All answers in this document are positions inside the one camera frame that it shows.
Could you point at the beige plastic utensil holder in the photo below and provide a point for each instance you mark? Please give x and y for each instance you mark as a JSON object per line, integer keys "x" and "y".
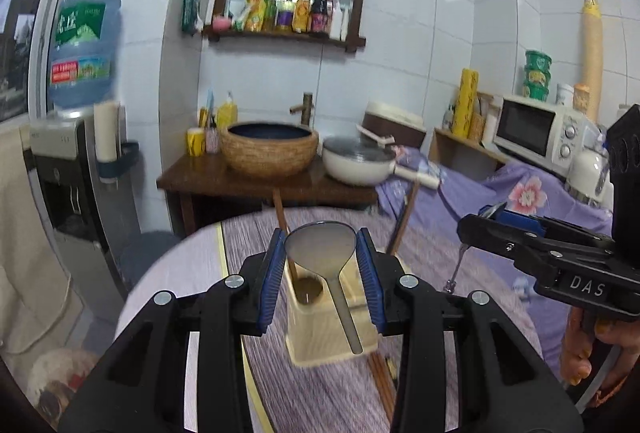
{"x": 320, "y": 333}

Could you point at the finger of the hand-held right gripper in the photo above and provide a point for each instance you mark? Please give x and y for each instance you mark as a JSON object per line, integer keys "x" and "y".
{"x": 520, "y": 219}
{"x": 500, "y": 238}

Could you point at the purple label bottle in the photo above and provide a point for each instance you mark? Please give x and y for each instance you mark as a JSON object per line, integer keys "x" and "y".
{"x": 285, "y": 15}

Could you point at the dark soy sauce bottle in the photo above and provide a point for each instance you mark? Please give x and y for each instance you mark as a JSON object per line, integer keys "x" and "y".
{"x": 321, "y": 18}

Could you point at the blue cup holder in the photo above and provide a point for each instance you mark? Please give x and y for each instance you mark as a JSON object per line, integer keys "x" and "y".
{"x": 122, "y": 163}

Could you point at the dark wooden counter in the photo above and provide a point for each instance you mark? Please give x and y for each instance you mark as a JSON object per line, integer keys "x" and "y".
{"x": 210, "y": 183}

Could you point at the white pan with lid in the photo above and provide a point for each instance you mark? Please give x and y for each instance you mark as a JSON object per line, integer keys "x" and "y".
{"x": 355, "y": 163}

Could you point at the person's right hand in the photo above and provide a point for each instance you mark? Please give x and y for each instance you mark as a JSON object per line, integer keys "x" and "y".
{"x": 580, "y": 348}

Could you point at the large metal spoon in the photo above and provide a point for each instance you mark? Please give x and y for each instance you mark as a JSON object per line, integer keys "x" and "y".
{"x": 320, "y": 248}

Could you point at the white tablecloth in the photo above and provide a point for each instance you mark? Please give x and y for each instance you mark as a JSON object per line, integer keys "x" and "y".
{"x": 175, "y": 288}

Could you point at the grey water dispenser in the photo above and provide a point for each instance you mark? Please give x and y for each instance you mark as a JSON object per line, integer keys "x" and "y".
{"x": 65, "y": 193}

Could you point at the purple striped tablecloth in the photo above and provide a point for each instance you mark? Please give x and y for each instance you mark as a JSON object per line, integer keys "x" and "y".
{"x": 325, "y": 398}

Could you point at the purple floral cloth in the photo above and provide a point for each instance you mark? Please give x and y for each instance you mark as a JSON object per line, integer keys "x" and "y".
{"x": 480, "y": 193}

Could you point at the yellow cup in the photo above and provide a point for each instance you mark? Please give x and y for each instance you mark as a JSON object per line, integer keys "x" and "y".
{"x": 196, "y": 143}

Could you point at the white microwave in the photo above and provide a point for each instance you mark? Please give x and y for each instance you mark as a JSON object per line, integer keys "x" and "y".
{"x": 530, "y": 128}

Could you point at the yellow soap bottle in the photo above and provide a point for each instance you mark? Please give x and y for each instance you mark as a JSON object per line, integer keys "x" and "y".
{"x": 227, "y": 113}

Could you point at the yellow tape strip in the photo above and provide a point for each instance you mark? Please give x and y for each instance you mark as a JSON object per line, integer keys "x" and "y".
{"x": 221, "y": 248}

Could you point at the brown white rice cooker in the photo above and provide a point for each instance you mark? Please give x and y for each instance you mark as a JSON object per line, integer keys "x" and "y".
{"x": 395, "y": 123}

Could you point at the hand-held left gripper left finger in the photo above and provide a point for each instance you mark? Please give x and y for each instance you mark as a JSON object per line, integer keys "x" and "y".
{"x": 270, "y": 283}

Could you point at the white kettle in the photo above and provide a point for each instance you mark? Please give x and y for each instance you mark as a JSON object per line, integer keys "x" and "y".
{"x": 590, "y": 178}

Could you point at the rolled bamboo mat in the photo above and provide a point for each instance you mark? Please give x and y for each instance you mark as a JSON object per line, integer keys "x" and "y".
{"x": 591, "y": 53}

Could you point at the yellow green seasoning packet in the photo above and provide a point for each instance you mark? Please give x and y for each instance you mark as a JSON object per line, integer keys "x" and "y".
{"x": 251, "y": 15}

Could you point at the bamboo style faucet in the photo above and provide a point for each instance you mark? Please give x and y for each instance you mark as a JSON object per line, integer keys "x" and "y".
{"x": 305, "y": 110}

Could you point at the orange patterned cup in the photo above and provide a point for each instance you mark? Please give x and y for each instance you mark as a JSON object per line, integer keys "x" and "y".
{"x": 585, "y": 105}

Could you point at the white lint roller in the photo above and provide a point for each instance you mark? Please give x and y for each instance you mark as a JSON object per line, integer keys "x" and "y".
{"x": 425, "y": 175}

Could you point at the blue water bottle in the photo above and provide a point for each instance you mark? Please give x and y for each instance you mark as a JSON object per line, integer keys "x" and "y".
{"x": 85, "y": 53}

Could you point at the amber sauce bottle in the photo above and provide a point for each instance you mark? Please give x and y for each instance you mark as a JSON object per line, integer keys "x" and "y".
{"x": 302, "y": 18}

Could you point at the white squeeze bottle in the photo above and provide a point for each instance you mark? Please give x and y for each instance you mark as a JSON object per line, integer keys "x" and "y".
{"x": 340, "y": 23}

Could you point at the woven pattern wash basin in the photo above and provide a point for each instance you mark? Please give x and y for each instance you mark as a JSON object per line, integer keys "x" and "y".
{"x": 270, "y": 153}

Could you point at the green hanging packet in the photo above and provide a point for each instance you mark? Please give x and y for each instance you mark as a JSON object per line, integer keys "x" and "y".
{"x": 190, "y": 10}

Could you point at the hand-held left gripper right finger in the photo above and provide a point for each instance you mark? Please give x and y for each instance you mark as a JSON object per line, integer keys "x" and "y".
{"x": 372, "y": 283}

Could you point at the wooden shelf box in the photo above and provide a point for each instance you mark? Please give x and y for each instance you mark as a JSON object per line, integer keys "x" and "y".
{"x": 450, "y": 145}

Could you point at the beige cloth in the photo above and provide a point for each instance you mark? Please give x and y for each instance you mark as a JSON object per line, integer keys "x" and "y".
{"x": 30, "y": 238}

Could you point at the window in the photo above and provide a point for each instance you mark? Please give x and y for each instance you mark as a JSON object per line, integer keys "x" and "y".
{"x": 25, "y": 38}

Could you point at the yellow roll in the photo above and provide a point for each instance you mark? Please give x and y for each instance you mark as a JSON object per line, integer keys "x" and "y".
{"x": 465, "y": 103}

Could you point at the toothbrushes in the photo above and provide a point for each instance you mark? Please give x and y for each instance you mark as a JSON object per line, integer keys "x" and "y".
{"x": 209, "y": 110}

